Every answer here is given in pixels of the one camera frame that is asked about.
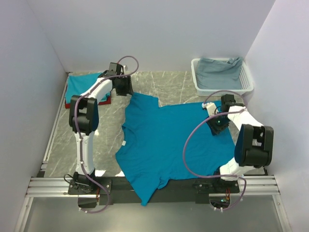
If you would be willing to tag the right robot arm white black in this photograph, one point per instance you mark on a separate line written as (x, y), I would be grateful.
(254, 145)

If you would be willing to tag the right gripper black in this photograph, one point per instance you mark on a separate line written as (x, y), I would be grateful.
(215, 129)

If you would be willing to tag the folded red t shirt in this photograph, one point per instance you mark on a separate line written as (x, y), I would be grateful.
(105, 101)

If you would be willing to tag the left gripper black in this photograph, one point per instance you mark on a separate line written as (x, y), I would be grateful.
(128, 89)

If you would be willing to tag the black base beam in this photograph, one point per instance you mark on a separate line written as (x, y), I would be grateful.
(196, 190)

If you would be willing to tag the folded light teal t shirt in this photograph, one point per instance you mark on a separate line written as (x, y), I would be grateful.
(79, 84)

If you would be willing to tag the white plastic basket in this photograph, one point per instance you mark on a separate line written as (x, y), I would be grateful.
(245, 79)

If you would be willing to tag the aluminium rail frame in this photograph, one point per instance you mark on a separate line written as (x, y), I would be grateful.
(48, 207)

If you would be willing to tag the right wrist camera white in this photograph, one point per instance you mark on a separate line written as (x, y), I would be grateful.
(210, 107)

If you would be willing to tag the grey blue t shirt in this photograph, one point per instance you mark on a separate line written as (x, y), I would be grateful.
(218, 74)

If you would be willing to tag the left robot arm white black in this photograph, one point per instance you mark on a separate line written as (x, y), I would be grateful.
(84, 116)

